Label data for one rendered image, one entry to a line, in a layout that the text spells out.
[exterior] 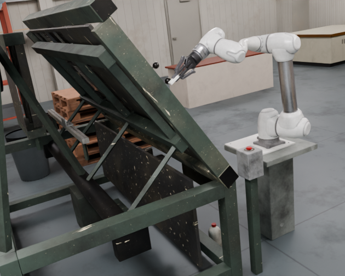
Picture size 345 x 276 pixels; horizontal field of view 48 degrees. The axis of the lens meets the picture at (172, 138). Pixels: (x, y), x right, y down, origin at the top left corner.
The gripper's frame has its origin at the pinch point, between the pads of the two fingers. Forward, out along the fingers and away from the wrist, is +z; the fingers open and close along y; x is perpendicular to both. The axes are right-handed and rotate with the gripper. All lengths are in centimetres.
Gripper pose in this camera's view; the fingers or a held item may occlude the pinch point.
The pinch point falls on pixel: (173, 79)
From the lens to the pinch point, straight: 224.3
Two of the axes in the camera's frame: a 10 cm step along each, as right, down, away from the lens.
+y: 5.7, 6.6, 4.9
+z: -6.7, 7.2, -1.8
